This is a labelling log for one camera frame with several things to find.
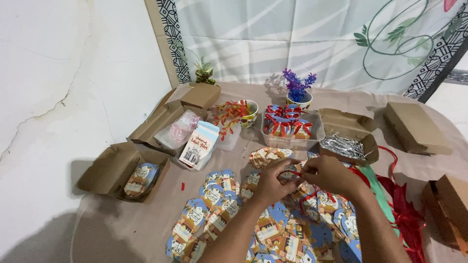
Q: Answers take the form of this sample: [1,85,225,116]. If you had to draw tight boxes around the person's left hand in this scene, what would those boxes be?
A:
[254,158,302,207]

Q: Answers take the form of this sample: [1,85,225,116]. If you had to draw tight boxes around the small closed cardboard box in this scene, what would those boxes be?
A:
[161,82,222,110]

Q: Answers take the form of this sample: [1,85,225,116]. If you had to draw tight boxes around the person's right hand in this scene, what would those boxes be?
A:
[300,155,362,200]

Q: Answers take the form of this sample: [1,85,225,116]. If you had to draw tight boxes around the green ribbon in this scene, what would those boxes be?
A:
[356,165,403,236]

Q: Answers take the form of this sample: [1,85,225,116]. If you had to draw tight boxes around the stack of tags in box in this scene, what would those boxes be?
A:
[123,162,160,200]

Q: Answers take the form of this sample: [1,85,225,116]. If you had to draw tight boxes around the stack of white blue packets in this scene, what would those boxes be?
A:
[178,121,221,171]

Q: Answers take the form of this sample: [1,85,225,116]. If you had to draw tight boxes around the clear plastic container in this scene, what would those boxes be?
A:
[260,109,325,151]

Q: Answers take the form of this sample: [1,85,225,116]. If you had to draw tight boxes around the white yellow printed cup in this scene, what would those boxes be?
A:
[285,91,313,110]

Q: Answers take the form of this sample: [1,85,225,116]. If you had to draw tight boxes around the clear bag of pink items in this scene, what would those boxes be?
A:
[153,110,202,150]

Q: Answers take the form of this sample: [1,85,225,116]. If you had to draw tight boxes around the thin red ribbon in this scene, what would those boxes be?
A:
[279,169,339,220]

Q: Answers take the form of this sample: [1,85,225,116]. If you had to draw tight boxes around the heap of printed gift tags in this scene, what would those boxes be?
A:
[165,169,363,263]

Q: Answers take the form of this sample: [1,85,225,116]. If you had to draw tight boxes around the brown cardboard box with flap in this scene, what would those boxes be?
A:
[422,174,468,253]

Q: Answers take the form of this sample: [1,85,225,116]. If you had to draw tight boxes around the blue printed gift tag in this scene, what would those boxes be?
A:
[279,162,305,184]

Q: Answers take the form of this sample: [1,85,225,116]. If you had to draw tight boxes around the beige tablecloth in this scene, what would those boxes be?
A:
[69,81,468,263]

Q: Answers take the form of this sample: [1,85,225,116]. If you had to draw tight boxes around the patterned white wall cloth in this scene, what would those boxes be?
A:
[144,0,468,103]

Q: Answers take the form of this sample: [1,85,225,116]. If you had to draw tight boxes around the floral printed cup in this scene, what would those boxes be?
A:
[237,99,259,129]

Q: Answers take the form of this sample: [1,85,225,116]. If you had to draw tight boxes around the heap of red ribbons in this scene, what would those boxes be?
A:
[347,145,428,263]

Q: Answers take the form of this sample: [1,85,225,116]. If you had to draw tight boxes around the group of ribbon-tied blue favours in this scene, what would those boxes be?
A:
[263,104,314,140]

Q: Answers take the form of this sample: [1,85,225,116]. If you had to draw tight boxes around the large closed cardboard box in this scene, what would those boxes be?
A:
[383,102,453,156]

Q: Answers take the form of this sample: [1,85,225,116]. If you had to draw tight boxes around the green plant in gold pot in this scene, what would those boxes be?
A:
[193,56,216,85]

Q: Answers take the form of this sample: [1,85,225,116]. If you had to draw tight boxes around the bundle of silver twist ties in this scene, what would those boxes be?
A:
[320,134,371,160]

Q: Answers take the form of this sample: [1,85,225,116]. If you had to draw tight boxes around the clear plastic wrappers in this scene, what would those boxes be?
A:
[215,123,243,152]

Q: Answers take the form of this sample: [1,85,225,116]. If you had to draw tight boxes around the red orange artificial plant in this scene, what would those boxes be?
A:
[213,100,253,141]

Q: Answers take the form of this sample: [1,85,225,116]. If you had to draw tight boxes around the small pile of orange tags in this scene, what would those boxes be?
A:
[249,147,294,169]

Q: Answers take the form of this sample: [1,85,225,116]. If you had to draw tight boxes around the open cardboard box holding bag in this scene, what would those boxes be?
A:
[127,99,209,156]

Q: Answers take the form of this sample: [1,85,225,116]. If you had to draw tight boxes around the purple artificial plant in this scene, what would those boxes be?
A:
[282,68,317,103]

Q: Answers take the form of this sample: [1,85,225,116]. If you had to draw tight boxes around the open cardboard box holding tags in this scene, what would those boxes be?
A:
[76,142,171,204]

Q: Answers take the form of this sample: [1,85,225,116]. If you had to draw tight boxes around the open cardboard box holding ties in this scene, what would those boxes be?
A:
[317,108,380,167]

